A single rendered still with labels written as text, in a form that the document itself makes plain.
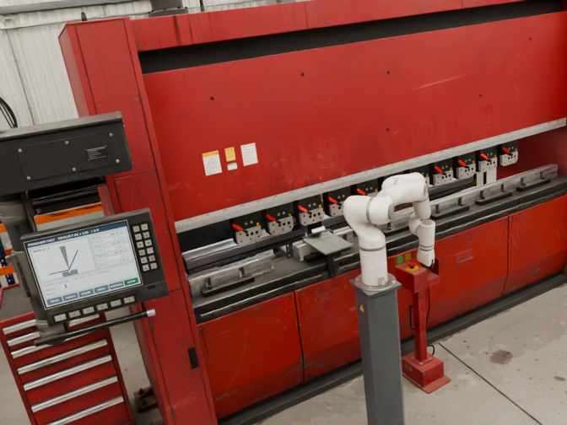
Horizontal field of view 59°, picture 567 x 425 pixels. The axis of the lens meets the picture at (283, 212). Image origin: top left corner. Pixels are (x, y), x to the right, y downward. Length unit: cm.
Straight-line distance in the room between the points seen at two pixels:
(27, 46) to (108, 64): 461
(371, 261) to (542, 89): 217
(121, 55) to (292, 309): 163
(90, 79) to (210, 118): 63
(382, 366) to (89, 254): 144
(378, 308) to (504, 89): 194
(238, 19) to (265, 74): 30
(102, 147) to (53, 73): 497
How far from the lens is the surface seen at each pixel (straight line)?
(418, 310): 316
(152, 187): 234
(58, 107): 685
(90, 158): 188
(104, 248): 195
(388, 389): 265
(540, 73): 399
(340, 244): 284
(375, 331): 243
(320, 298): 300
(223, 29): 259
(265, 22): 267
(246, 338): 289
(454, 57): 340
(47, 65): 684
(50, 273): 199
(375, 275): 232
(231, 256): 310
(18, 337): 290
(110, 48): 227
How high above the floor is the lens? 213
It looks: 19 degrees down
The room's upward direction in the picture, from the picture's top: 8 degrees counter-clockwise
